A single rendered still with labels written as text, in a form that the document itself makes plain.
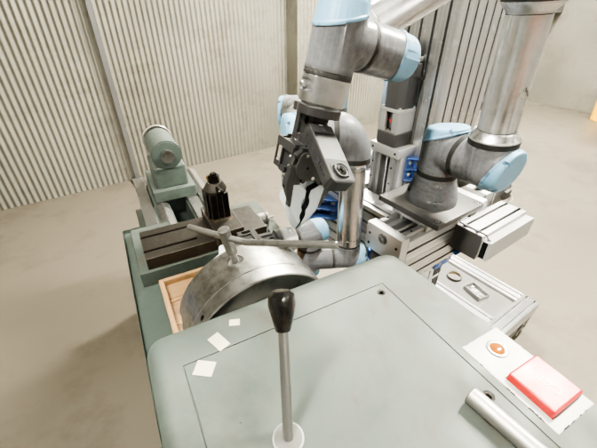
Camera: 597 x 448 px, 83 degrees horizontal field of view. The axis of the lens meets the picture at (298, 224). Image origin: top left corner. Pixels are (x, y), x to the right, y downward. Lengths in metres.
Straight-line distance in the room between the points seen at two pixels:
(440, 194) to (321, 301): 0.59
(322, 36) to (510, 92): 0.49
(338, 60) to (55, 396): 2.11
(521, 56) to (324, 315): 0.65
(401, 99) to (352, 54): 0.68
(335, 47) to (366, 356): 0.43
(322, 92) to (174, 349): 0.43
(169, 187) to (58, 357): 1.21
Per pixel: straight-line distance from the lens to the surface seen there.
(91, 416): 2.13
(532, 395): 0.55
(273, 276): 0.65
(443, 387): 0.52
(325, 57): 0.53
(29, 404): 2.33
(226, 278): 0.67
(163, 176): 1.75
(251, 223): 1.30
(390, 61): 0.59
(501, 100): 0.90
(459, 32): 1.20
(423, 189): 1.05
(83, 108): 4.04
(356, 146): 0.92
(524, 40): 0.88
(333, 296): 0.59
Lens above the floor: 1.67
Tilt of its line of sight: 33 degrees down
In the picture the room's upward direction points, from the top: straight up
